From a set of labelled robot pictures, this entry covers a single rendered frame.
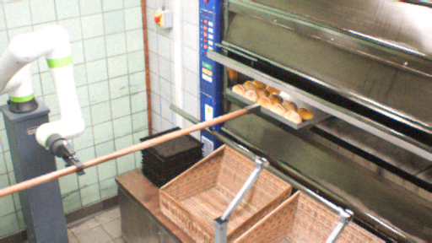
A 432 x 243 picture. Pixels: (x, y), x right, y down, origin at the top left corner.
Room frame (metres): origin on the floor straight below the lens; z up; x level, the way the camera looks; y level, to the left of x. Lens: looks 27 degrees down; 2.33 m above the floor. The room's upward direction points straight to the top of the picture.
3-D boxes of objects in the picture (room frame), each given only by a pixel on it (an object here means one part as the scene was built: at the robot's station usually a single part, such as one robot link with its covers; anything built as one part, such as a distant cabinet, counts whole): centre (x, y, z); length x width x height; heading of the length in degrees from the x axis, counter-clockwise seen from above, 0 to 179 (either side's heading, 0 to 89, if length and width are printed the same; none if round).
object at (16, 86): (2.40, 1.01, 1.36); 0.16 x 0.13 x 0.19; 146
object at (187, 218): (2.31, -0.04, 0.72); 0.56 x 0.49 x 0.28; 39
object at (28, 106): (2.46, 1.04, 1.23); 0.26 x 0.15 x 0.06; 38
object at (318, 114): (2.55, -0.36, 1.19); 0.55 x 0.36 x 0.03; 37
